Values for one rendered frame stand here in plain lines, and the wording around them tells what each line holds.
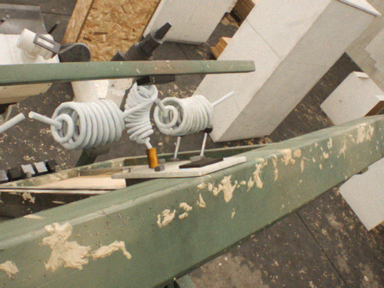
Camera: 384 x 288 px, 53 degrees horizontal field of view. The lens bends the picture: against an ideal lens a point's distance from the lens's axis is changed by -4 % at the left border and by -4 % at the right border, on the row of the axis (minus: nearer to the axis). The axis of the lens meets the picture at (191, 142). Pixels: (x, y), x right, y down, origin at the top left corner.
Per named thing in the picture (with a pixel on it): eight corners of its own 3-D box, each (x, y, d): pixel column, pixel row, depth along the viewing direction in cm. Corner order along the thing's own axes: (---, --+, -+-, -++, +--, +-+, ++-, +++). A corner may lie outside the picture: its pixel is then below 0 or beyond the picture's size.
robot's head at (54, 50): (30, 38, 130) (38, 29, 124) (53, 49, 135) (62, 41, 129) (24, 53, 128) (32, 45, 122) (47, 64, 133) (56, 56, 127)
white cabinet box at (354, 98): (333, 105, 618) (365, 72, 575) (356, 133, 594) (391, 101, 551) (319, 105, 588) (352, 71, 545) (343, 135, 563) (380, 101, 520)
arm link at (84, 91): (77, 135, 160) (62, 83, 152) (96, 123, 171) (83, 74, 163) (98, 136, 155) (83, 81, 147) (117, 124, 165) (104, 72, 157)
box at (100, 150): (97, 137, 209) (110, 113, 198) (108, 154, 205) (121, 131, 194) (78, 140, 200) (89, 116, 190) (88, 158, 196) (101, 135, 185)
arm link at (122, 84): (147, 74, 140) (126, 95, 144) (145, 59, 148) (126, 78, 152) (121, 56, 134) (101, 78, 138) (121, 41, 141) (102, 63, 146)
